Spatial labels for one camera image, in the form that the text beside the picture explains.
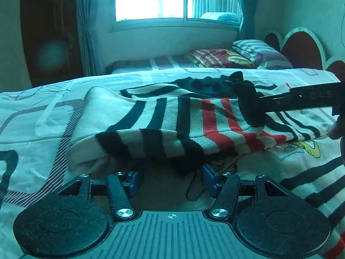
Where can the red heart-shaped headboard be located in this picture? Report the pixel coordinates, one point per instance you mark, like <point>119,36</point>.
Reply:
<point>304,50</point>

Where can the window with white frame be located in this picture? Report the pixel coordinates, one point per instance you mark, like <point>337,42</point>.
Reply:
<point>131,14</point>

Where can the red yellow folded blanket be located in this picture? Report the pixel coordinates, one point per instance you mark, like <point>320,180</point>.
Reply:
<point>219,58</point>

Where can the striped pillow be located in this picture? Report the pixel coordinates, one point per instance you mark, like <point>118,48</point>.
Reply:
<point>261,54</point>

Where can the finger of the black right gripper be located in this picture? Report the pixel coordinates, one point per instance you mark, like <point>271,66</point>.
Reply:
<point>308,97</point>

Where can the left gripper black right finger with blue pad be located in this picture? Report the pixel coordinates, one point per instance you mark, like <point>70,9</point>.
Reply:
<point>224,189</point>

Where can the right teal curtain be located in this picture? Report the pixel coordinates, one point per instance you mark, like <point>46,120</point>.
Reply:
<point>247,25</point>

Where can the teal curtain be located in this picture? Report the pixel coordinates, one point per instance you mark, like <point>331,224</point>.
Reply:
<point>87,35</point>
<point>247,25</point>

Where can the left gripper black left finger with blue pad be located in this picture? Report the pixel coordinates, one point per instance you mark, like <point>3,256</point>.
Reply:
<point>121,188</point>

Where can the striped cartoon knit sweater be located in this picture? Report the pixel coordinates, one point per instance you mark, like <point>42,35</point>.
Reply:
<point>192,121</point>

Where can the dark wooden door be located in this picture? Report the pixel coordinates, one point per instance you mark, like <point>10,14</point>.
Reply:
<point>50,40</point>

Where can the left teal curtain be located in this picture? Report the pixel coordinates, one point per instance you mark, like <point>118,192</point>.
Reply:
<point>87,35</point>

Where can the light blue folded towel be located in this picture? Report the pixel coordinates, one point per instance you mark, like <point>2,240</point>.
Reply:
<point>225,17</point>

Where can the person's right hand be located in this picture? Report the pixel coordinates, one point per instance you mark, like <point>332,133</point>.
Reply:
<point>338,129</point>

